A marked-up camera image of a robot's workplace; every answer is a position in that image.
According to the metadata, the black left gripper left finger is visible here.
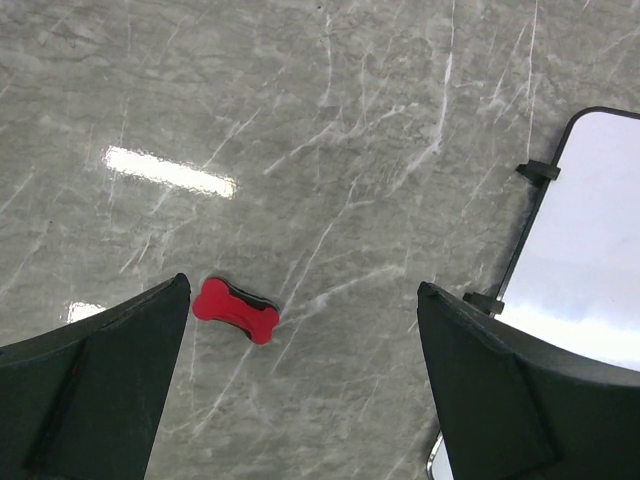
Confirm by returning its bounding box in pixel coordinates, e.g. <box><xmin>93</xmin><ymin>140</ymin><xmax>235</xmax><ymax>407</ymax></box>
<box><xmin>1</xmin><ymin>274</ymin><xmax>191</xmax><ymax>479</ymax></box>

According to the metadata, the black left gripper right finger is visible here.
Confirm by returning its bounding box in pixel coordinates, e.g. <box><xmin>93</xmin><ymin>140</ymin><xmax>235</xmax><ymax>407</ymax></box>
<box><xmin>417</xmin><ymin>282</ymin><xmax>639</xmax><ymax>479</ymax></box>

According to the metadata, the white whiteboard black frame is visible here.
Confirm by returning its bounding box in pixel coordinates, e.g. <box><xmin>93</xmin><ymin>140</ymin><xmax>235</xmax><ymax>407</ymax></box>
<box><xmin>426</xmin><ymin>107</ymin><xmax>639</xmax><ymax>479</ymax></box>

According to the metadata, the red bone-shaped eraser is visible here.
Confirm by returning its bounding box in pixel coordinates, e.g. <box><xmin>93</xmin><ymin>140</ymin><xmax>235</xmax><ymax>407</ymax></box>
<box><xmin>192</xmin><ymin>277</ymin><xmax>280</xmax><ymax>345</ymax></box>

